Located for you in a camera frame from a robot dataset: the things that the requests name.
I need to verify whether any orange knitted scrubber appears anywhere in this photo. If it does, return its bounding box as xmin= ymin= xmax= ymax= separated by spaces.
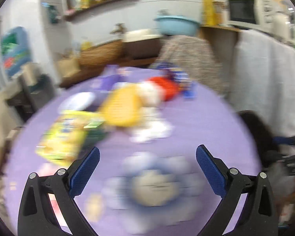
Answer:
xmin=147 ymin=76 xmax=181 ymax=102

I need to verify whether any patterned grey cloth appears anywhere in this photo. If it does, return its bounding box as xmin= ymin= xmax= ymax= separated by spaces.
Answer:
xmin=149 ymin=35 xmax=228 ymax=97

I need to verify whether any blue printed box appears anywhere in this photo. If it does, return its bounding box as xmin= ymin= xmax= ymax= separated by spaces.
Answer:
xmin=1 ymin=27 xmax=31 ymax=77

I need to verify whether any purple plastic bag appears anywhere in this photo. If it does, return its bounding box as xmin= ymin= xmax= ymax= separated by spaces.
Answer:
xmin=97 ymin=65 xmax=129 ymax=92

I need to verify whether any small wicker cup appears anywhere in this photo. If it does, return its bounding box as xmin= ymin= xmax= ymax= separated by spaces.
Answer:
xmin=213 ymin=1 xmax=228 ymax=26

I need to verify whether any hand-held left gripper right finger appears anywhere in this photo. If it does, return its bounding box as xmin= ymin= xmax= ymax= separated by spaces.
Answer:
xmin=196 ymin=145 xmax=278 ymax=236

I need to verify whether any small green packet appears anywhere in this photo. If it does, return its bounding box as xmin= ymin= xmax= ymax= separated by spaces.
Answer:
xmin=84 ymin=118 xmax=107 ymax=140

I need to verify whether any teal wall holder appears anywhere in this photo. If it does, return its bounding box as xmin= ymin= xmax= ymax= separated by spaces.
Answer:
xmin=46 ymin=3 xmax=59 ymax=24

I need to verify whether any yellow mesh bag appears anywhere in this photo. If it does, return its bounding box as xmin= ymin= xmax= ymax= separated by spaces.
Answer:
xmin=98 ymin=85 xmax=144 ymax=129

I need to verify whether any dark grey bin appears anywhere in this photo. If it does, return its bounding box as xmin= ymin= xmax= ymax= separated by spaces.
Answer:
xmin=7 ymin=74 xmax=57 ymax=121

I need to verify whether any wooden counter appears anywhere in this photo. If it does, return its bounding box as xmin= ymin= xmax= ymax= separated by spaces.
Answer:
xmin=58 ymin=56 xmax=161 ymax=88

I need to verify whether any purple floral tablecloth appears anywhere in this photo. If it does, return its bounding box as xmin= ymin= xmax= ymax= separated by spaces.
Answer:
xmin=4 ymin=66 xmax=262 ymax=236

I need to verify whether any wooden side cabinet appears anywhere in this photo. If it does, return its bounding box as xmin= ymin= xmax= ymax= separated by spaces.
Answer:
xmin=200 ymin=25 xmax=239 ymax=63

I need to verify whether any yellow green snack packet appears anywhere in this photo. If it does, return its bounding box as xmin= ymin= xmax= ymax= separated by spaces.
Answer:
xmin=36 ymin=110 xmax=89 ymax=167

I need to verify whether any crumpled white tissue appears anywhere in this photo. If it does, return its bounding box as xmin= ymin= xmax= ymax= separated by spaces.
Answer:
xmin=130 ymin=104 xmax=174 ymax=143

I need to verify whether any light blue plastic basin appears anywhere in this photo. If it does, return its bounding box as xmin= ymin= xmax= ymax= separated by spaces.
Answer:
xmin=154 ymin=15 xmax=201 ymax=36

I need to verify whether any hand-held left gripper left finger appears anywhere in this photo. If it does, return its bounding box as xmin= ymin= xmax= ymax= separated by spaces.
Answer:
xmin=18 ymin=147 xmax=100 ymax=236

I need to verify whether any brown paper bag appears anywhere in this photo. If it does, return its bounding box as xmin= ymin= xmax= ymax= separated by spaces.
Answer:
xmin=56 ymin=56 xmax=81 ymax=79

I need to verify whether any brown and white sink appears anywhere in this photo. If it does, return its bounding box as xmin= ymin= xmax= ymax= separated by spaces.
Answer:
xmin=122 ymin=29 xmax=163 ymax=60

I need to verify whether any white microwave oven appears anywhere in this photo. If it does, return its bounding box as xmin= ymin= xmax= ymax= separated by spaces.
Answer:
xmin=226 ymin=0 xmax=279 ymax=30

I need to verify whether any blue packet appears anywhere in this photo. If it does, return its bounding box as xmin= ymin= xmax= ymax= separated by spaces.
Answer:
xmin=179 ymin=71 xmax=197 ymax=98

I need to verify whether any white electric kettle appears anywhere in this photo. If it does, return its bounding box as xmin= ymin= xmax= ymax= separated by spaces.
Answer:
xmin=272 ymin=12 xmax=292 ymax=40

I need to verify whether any white cover cloth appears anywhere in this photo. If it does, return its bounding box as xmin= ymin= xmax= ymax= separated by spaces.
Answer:
xmin=229 ymin=28 xmax=295 ymax=139

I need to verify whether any brass faucet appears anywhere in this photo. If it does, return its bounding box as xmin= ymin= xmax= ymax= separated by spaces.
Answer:
xmin=110 ymin=23 xmax=127 ymax=36

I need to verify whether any yellow wrap roll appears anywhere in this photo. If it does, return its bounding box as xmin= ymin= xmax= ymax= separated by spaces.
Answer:
xmin=201 ymin=0 xmax=216 ymax=26

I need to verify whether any wicker basket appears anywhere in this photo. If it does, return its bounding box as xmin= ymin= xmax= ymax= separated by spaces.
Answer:
xmin=78 ymin=41 xmax=124 ymax=67

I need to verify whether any dark wooden wall shelf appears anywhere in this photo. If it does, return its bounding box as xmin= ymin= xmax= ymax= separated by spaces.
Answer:
xmin=60 ymin=0 xmax=143 ymax=22

